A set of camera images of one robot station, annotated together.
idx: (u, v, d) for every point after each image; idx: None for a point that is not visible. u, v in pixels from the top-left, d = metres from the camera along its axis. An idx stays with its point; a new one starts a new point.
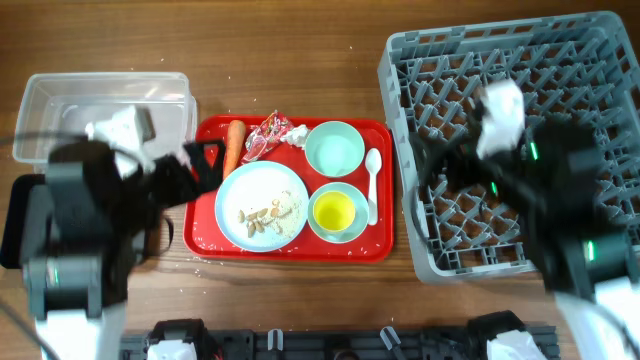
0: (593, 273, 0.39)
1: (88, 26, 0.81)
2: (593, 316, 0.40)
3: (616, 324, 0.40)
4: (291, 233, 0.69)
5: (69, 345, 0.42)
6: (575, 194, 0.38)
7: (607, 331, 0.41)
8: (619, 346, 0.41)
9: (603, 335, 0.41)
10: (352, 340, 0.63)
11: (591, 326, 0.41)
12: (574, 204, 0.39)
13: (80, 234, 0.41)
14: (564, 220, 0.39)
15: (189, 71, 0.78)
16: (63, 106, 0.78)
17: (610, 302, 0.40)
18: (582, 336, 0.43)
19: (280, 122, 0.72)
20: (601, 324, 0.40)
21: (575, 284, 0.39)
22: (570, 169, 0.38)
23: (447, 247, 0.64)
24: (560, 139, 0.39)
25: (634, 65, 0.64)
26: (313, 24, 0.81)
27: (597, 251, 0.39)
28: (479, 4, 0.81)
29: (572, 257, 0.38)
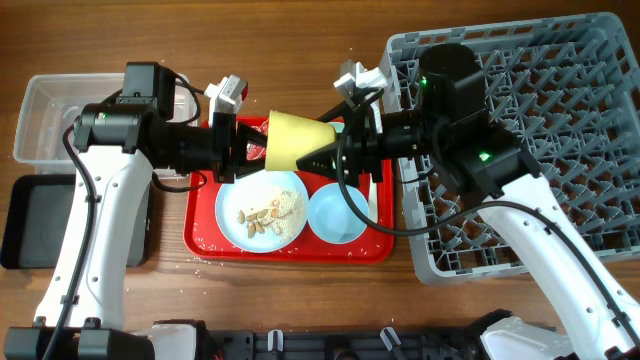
0: (498, 168, 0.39)
1: (88, 27, 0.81)
2: (517, 224, 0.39)
3: (542, 221, 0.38)
4: (291, 234, 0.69)
5: (99, 166, 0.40)
6: (463, 99, 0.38)
7: (542, 238, 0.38)
8: (561, 253, 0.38)
9: (546, 248, 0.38)
10: (352, 341, 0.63)
11: (527, 240, 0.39)
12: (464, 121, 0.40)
13: (124, 107, 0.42)
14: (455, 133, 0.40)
15: (190, 72, 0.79)
16: (63, 107, 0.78)
17: (522, 193, 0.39)
18: (531, 263, 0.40)
19: None
20: (534, 232, 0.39)
21: (476, 168, 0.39)
22: (455, 89, 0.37)
23: (448, 248, 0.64)
24: (439, 61, 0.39)
25: (633, 66, 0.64)
26: (313, 26, 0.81)
27: (493, 158, 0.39)
28: (479, 5, 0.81)
29: (469, 163, 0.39)
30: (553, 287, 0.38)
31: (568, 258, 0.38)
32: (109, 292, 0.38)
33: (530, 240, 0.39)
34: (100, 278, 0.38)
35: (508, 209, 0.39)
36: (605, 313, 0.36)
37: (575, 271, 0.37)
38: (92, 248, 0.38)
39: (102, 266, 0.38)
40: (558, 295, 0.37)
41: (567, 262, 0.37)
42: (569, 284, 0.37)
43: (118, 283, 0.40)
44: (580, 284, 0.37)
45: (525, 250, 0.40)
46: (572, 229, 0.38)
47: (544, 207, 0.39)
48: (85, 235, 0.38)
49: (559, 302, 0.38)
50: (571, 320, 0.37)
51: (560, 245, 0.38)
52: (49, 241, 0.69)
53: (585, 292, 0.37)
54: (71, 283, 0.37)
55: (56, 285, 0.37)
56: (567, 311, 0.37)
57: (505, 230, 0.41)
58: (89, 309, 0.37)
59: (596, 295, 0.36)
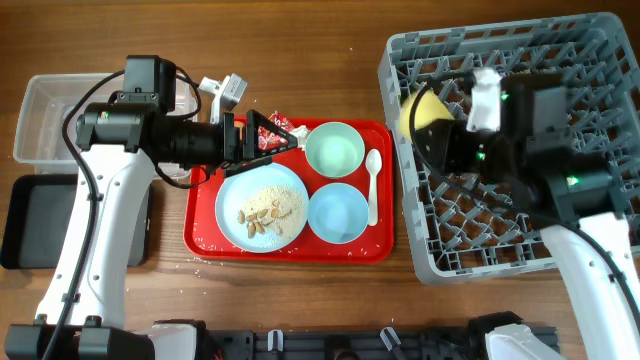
0: (581, 194, 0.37)
1: (88, 27, 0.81)
2: (581, 262, 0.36)
3: (609, 267, 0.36)
4: (292, 234, 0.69)
5: (101, 165, 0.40)
6: (547, 115, 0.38)
7: (603, 285, 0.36)
8: (618, 304, 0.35)
9: (604, 296, 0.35)
10: (352, 341, 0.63)
11: (584, 280, 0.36)
12: (543, 139, 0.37)
13: (127, 106, 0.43)
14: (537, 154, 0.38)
15: (189, 72, 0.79)
16: (63, 107, 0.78)
17: (600, 232, 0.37)
18: (578, 303, 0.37)
19: (280, 122, 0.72)
20: (596, 273, 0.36)
21: (558, 191, 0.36)
22: (536, 100, 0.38)
23: (447, 248, 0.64)
24: (525, 80, 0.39)
25: (633, 66, 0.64)
26: (313, 26, 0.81)
27: (581, 182, 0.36)
28: (479, 5, 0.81)
29: (553, 182, 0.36)
30: (594, 331, 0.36)
31: (623, 311, 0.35)
32: (110, 290, 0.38)
33: (588, 281, 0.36)
34: (101, 276, 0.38)
35: (576, 241, 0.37)
36: None
37: (626, 325, 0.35)
38: (93, 247, 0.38)
39: (104, 265, 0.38)
40: (599, 340, 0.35)
41: (622, 315, 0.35)
42: (615, 333, 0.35)
43: (118, 282, 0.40)
44: (626, 340, 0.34)
45: (576, 289, 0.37)
46: (637, 286, 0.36)
47: (616, 253, 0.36)
48: (87, 234, 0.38)
49: (596, 347, 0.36)
50: None
51: (618, 297, 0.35)
52: (50, 241, 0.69)
53: (630, 352, 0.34)
54: (73, 281, 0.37)
55: (58, 283, 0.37)
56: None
57: (564, 262, 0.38)
58: (90, 307, 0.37)
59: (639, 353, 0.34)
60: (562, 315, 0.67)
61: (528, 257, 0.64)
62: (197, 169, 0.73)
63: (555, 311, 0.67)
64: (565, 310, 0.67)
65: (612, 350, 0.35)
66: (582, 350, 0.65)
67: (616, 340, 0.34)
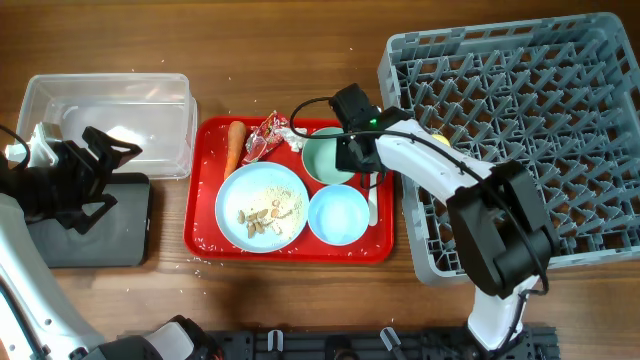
0: (384, 123, 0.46)
1: (88, 27, 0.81)
2: (392, 145, 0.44)
3: (406, 136, 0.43)
4: (292, 234, 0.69)
5: None
6: (351, 103, 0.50)
7: (407, 148, 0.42)
8: (424, 153, 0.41)
9: (410, 154, 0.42)
10: (352, 341, 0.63)
11: (400, 155, 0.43)
12: (357, 116, 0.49)
13: None
14: (356, 122, 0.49)
15: (190, 72, 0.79)
16: (63, 107, 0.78)
17: (402, 129, 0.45)
18: (412, 173, 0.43)
19: (280, 122, 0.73)
20: (401, 145, 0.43)
21: (366, 129, 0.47)
22: (338, 99, 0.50)
23: (448, 248, 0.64)
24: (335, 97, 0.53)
25: (634, 66, 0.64)
26: (313, 26, 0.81)
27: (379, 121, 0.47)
28: (479, 5, 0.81)
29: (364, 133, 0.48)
30: (427, 180, 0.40)
31: (428, 153, 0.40)
32: (73, 325, 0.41)
33: (402, 153, 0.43)
34: (53, 318, 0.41)
35: (383, 140, 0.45)
36: (456, 173, 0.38)
37: (432, 159, 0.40)
38: (25, 305, 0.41)
39: (48, 310, 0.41)
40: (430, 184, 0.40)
41: (426, 154, 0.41)
42: (428, 168, 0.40)
43: (72, 315, 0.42)
44: (436, 164, 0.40)
45: (406, 165, 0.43)
46: (432, 139, 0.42)
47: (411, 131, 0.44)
48: (13, 307, 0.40)
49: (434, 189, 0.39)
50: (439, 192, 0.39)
51: (423, 148, 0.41)
52: (49, 241, 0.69)
53: (439, 167, 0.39)
54: (31, 341, 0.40)
55: (15, 351, 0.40)
56: (436, 188, 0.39)
57: (395, 161, 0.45)
58: (65, 346, 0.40)
59: (446, 166, 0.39)
60: (562, 315, 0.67)
61: None
62: (197, 168, 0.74)
63: (556, 311, 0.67)
64: (565, 310, 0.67)
65: (432, 174, 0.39)
66: (581, 349, 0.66)
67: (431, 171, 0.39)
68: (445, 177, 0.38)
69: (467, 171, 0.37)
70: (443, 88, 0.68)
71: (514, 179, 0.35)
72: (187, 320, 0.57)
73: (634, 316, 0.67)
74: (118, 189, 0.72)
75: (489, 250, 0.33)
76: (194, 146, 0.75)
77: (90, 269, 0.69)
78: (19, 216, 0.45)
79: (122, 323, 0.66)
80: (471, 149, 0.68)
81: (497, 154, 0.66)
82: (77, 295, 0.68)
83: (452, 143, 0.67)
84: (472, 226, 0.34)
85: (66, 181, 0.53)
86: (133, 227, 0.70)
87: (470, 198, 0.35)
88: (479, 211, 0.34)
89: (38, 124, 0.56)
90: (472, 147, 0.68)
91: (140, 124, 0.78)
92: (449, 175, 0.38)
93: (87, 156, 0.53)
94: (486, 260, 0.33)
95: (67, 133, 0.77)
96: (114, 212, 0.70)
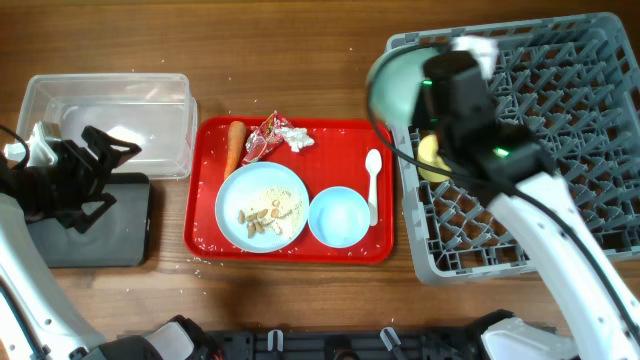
0: (516, 164, 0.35)
1: (89, 27, 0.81)
2: (531, 224, 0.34)
3: (559, 224, 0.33)
4: (292, 234, 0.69)
5: None
6: (468, 95, 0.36)
7: (557, 244, 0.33)
8: (577, 261, 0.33)
9: (561, 254, 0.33)
10: (352, 341, 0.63)
11: (539, 242, 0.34)
12: (470, 120, 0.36)
13: None
14: (465, 134, 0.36)
15: (190, 72, 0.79)
16: (63, 107, 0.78)
17: (541, 194, 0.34)
18: (539, 261, 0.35)
19: (280, 122, 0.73)
20: (548, 233, 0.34)
21: (482, 157, 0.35)
22: (456, 82, 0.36)
23: (447, 248, 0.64)
24: (442, 61, 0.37)
25: (634, 66, 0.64)
26: (313, 26, 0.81)
27: (510, 154, 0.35)
28: (479, 5, 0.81)
29: (481, 155, 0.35)
30: (563, 297, 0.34)
31: (584, 269, 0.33)
32: (73, 325, 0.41)
33: (542, 243, 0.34)
34: (54, 318, 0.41)
35: (517, 202, 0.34)
36: (618, 323, 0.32)
37: (592, 283, 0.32)
38: (25, 305, 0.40)
39: (48, 309, 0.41)
40: (570, 304, 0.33)
41: (585, 271, 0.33)
42: (581, 291, 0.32)
43: (72, 315, 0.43)
44: (592, 287, 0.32)
45: (534, 250, 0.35)
46: (588, 236, 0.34)
47: (558, 207, 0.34)
48: (13, 307, 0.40)
49: (570, 312, 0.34)
50: (580, 324, 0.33)
51: (577, 256, 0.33)
52: (50, 241, 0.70)
53: (599, 301, 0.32)
54: (31, 341, 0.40)
55: (15, 352, 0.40)
56: (575, 313, 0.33)
57: (514, 226, 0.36)
58: (65, 346, 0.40)
59: (607, 301, 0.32)
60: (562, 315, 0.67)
61: (528, 258, 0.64)
62: (197, 168, 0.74)
63: (556, 310, 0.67)
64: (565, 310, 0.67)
65: (578, 306, 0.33)
66: None
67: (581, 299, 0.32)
68: (605, 324, 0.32)
69: (637, 333, 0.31)
70: None
71: None
72: (186, 319, 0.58)
73: None
74: (118, 189, 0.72)
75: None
76: (194, 146, 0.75)
77: (90, 269, 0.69)
78: (19, 216, 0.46)
79: (122, 323, 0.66)
80: None
81: None
82: (77, 295, 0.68)
83: None
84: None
85: (66, 180, 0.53)
86: (133, 227, 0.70)
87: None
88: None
89: (37, 123, 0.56)
90: None
91: (140, 124, 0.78)
92: (612, 323, 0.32)
93: (87, 155, 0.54)
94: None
95: (66, 133, 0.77)
96: (114, 212, 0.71)
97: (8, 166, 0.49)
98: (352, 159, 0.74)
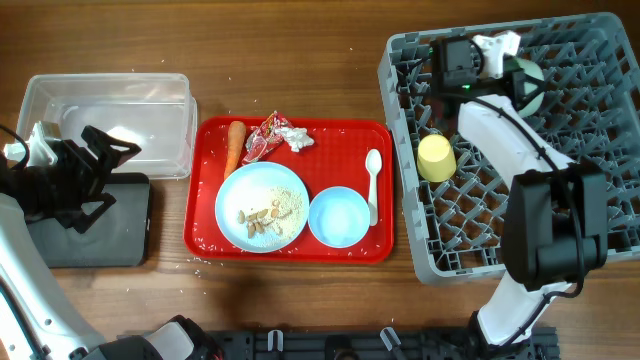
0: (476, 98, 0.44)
1: (88, 27, 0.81)
2: (476, 115, 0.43)
3: (493, 108, 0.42)
4: (292, 234, 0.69)
5: None
6: (456, 57, 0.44)
7: (492, 120, 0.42)
8: (506, 129, 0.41)
9: (493, 126, 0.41)
10: (352, 341, 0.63)
11: (481, 126, 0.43)
12: (453, 74, 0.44)
13: None
14: (449, 83, 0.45)
15: (190, 72, 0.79)
16: (63, 107, 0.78)
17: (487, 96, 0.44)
18: (485, 143, 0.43)
19: (280, 122, 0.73)
20: (486, 117, 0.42)
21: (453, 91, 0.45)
22: (447, 49, 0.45)
23: (447, 248, 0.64)
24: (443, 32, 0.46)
25: (634, 66, 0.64)
26: (313, 26, 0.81)
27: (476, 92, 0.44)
28: (479, 5, 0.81)
29: (455, 94, 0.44)
30: (500, 159, 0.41)
31: (512, 133, 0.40)
32: (73, 324, 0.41)
33: (483, 125, 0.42)
34: (53, 318, 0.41)
35: (468, 104, 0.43)
36: (532, 155, 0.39)
37: (516, 137, 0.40)
38: (25, 305, 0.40)
39: (48, 309, 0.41)
40: (502, 159, 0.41)
41: (511, 133, 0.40)
42: (507, 143, 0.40)
43: (72, 314, 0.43)
44: (515, 141, 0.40)
45: (482, 135, 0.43)
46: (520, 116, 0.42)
47: (499, 102, 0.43)
48: (13, 307, 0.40)
49: (504, 167, 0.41)
50: (508, 170, 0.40)
51: (507, 126, 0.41)
52: (50, 241, 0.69)
53: (518, 146, 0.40)
54: (31, 341, 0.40)
55: (15, 352, 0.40)
56: (505, 163, 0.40)
57: (470, 126, 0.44)
58: (64, 346, 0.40)
59: (527, 147, 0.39)
60: (562, 315, 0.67)
61: None
62: (197, 168, 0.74)
63: (555, 311, 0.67)
64: (565, 310, 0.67)
65: (507, 152, 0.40)
66: (581, 350, 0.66)
67: (505, 149, 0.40)
68: (522, 158, 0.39)
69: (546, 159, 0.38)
70: None
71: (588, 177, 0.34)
72: (184, 318, 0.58)
73: (634, 316, 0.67)
74: (118, 189, 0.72)
75: (537, 233, 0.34)
76: (194, 146, 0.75)
77: (90, 270, 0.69)
78: (19, 215, 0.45)
79: (122, 323, 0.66)
80: (472, 149, 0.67)
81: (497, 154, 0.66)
82: (76, 296, 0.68)
83: (452, 142, 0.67)
84: (530, 207, 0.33)
85: (66, 181, 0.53)
86: (133, 227, 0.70)
87: (535, 177, 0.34)
88: (545, 192, 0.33)
89: (37, 123, 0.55)
90: (473, 147, 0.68)
91: (140, 124, 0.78)
92: (527, 156, 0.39)
93: (87, 156, 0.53)
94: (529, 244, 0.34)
95: (67, 132, 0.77)
96: (114, 212, 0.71)
97: (7, 166, 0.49)
98: (352, 159, 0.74)
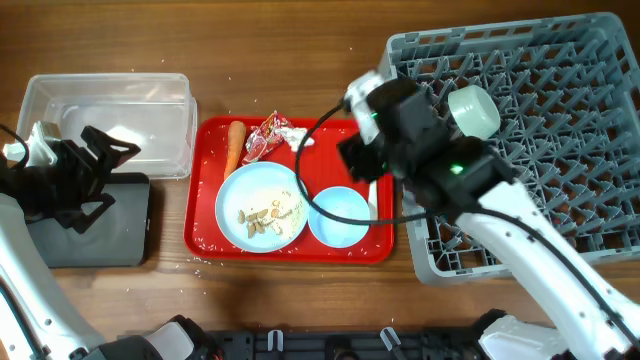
0: (470, 173, 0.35)
1: (88, 27, 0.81)
2: (499, 235, 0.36)
3: (525, 230, 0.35)
4: (292, 234, 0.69)
5: None
6: (414, 118, 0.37)
7: (526, 248, 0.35)
8: (548, 262, 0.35)
9: (531, 258, 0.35)
10: (352, 340, 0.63)
11: (510, 251, 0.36)
12: (419, 140, 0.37)
13: None
14: (419, 154, 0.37)
15: (190, 72, 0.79)
16: (63, 107, 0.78)
17: (503, 203, 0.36)
18: (516, 269, 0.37)
19: (280, 122, 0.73)
20: (516, 242, 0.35)
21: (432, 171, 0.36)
22: (401, 110, 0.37)
23: (447, 248, 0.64)
24: (384, 94, 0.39)
25: (634, 67, 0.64)
26: (313, 26, 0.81)
27: (465, 169, 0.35)
28: (479, 5, 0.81)
29: (441, 178, 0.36)
30: (548, 302, 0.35)
31: (558, 270, 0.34)
32: (72, 324, 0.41)
33: (515, 252, 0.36)
34: (54, 318, 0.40)
35: (480, 217, 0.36)
36: (598, 315, 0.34)
37: (564, 277, 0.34)
38: (25, 305, 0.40)
39: (48, 309, 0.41)
40: (550, 300, 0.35)
41: (556, 269, 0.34)
42: (555, 286, 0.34)
43: (71, 313, 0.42)
44: (565, 283, 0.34)
45: (509, 259, 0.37)
46: (556, 235, 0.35)
47: (522, 213, 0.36)
48: (13, 307, 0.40)
49: (553, 310, 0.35)
50: (560, 317, 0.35)
51: (547, 256, 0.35)
52: (50, 240, 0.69)
53: (575, 297, 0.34)
54: (31, 341, 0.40)
55: (14, 353, 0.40)
56: (555, 307, 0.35)
57: (489, 242, 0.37)
58: (64, 346, 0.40)
59: (588, 300, 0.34)
60: None
61: None
62: (197, 168, 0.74)
63: None
64: None
65: (560, 302, 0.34)
66: None
67: (562, 295, 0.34)
68: (590, 321, 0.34)
69: (622, 327, 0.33)
70: (444, 86, 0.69)
71: None
72: (183, 317, 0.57)
73: None
74: (118, 188, 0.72)
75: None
76: (194, 146, 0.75)
77: (90, 269, 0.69)
78: (18, 215, 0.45)
79: (122, 323, 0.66)
80: None
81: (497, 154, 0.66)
82: (77, 295, 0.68)
83: None
84: None
85: (65, 180, 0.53)
86: (133, 227, 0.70)
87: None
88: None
89: (36, 123, 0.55)
90: None
91: (140, 124, 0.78)
92: (592, 317, 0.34)
93: (87, 156, 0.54)
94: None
95: (67, 132, 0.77)
96: (114, 212, 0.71)
97: (8, 166, 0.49)
98: None
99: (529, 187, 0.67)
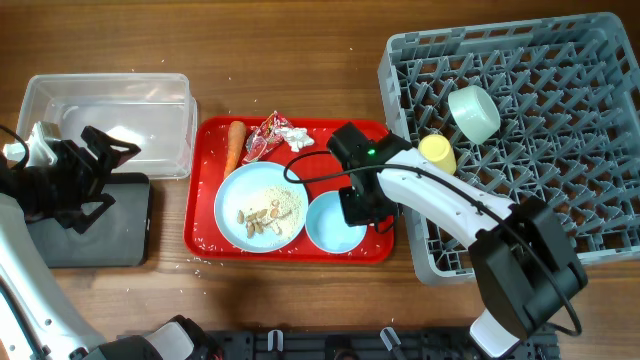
0: (382, 153, 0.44)
1: (88, 27, 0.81)
2: (396, 181, 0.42)
3: (412, 170, 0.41)
4: (291, 234, 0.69)
5: None
6: (352, 140, 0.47)
7: (413, 183, 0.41)
8: (433, 189, 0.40)
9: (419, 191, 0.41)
10: (352, 341, 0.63)
11: (407, 192, 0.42)
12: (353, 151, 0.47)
13: None
14: (352, 156, 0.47)
15: (190, 72, 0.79)
16: (63, 107, 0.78)
17: (398, 159, 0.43)
18: (418, 207, 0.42)
19: (280, 122, 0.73)
20: (409, 182, 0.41)
21: (364, 164, 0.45)
22: (339, 140, 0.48)
23: (448, 248, 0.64)
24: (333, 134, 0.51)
25: (634, 66, 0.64)
26: (313, 26, 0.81)
27: (377, 151, 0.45)
28: (478, 5, 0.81)
29: (362, 162, 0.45)
30: (441, 220, 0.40)
31: (441, 192, 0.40)
32: (72, 323, 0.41)
33: (409, 190, 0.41)
34: (54, 318, 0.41)
35: (385, 175, 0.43)
36: (472, 213, 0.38)
37: (442, 195, 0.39)
38: (25, 306, 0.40)
39: (48, 309, 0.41)
40: (442, 220, 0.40)
41: (439, 193, 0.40)
42: (438, 205, 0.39)
43: (71, 313, 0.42)
44: (444, 200, 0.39)
45: (412, 200, 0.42)
46: (438, 171, 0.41)
47: (413, 161, 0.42)
48: (13, 307, 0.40)
49: (448, 229, 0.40)
50: (454, 231, 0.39)
51: (430, 184, 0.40)
52: (49, 240, 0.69)
53: (453, 208, 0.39)
54: (31, 342, 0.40)
55: (14, 353, 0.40)
56: (447, 224, 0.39)
57: (399, 193, 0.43)
58: (64, 346, 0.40)
59: (461, 204, 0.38)
60: (562, 314, 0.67)
61: None
62: (197, 168, 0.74)
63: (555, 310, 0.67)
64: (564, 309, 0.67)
65: (446, 215, 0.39)
66: (583, 350, 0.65)
67: (437, 204, 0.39)
68: (463, 218, 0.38)
69: (488, 214, 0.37)
70: (444, 86, 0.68)
71: (536, 218, 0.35)
72: (183, 318, 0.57)
73: (633, 315, 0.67)
74: (118, 189, 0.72)
75: (519, 297, 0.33)
76: (194, 146, 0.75)
77: (90, 270, 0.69)
78: (19, 216, 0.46)
79: (122, 323, 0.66)
80: (472, 149, 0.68)
81: (497, 154, 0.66)
82: (77, 296, 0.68)
83: (451, 143, 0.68)
84: (502, 272, 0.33)
85: (65, 179, 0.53)
86: (133, 227, 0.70)
87: (494, 242, 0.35)
88: (505, 254, 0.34)
89: (36, 123, 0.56)
90: (473, 147, 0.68)
91: (140, 124, 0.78)
92: (465, 215, 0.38)
93: (87, 156, 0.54)
94: (516, 308, 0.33)
95: (67, 132, 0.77)
96: (114, 212, 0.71)
97: (8, 166, 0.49)
98: None
99: (529, 187, 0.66)
